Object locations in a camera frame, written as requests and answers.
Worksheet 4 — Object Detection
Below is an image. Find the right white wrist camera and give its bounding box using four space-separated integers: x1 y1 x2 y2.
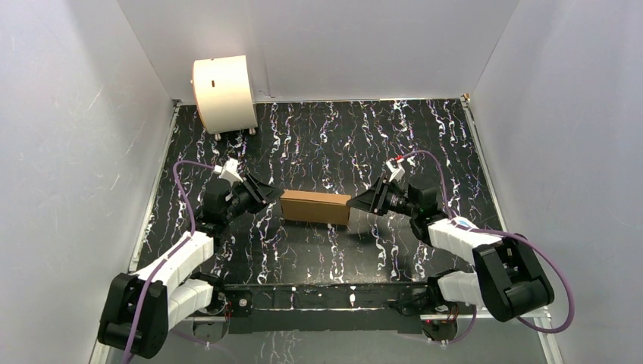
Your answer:
385 155 412 184

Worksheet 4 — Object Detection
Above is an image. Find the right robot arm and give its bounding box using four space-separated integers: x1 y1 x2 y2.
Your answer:
347 180 555 322

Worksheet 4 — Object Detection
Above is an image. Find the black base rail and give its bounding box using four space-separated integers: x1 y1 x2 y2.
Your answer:
178 284 473 337

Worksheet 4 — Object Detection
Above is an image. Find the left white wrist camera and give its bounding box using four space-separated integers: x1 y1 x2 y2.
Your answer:
214 158 243 186

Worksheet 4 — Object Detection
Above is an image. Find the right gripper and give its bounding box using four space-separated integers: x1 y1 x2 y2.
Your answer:
347 177 418 218

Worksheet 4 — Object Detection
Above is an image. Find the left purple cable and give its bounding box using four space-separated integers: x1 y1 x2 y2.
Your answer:
120 159 224 364

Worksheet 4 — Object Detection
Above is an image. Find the brown cardboard box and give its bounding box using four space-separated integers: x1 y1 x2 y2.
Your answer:
280 190 351 226

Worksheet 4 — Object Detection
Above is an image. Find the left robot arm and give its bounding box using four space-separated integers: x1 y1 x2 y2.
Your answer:
97 174 284 362

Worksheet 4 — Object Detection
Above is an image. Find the cream cylindrical wooden box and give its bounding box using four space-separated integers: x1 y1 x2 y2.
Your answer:
191 55 258 140

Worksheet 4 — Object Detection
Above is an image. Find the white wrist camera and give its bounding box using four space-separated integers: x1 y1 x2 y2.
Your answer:
214 158 243 186
385 155 412 184

